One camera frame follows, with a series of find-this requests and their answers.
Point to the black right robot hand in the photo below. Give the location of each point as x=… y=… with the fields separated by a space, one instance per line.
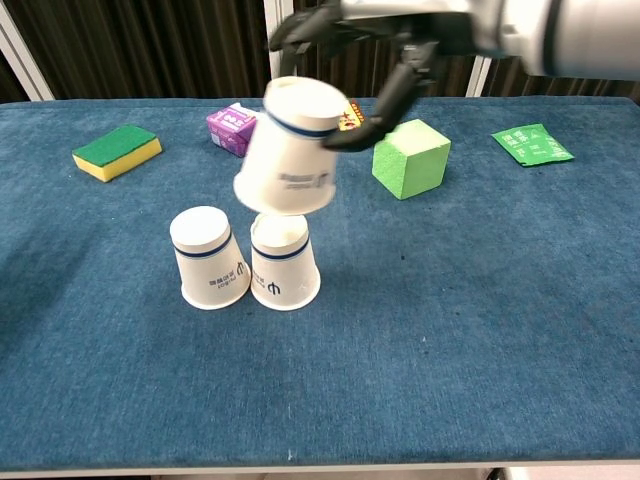
x=400 y=75

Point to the white paper cup blue stripe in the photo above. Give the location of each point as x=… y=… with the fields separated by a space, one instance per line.
x=292 y=155
x=212 y=270
x=282 y=272

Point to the white frame post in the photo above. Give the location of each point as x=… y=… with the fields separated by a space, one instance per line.
x=480 y=75
x=22 y=52
x=278 y=60

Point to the red and yellow card box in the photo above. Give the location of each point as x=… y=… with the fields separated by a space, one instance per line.
x=354 y=117

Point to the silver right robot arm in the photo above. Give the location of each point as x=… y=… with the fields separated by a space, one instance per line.
x=570 y=35

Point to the dark pleated curtain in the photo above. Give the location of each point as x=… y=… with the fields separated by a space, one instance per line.
x=150 y=45

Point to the light green foam cube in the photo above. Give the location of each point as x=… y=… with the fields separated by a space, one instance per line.
x=410 y=160

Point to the green sachet packet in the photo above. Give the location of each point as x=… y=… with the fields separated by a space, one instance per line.
x=532 y=145

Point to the blue velvet table cloth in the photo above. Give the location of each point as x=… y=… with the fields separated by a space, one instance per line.
x=320 y=350

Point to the green and yellow sponge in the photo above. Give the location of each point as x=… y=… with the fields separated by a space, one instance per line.
x=117 y=151

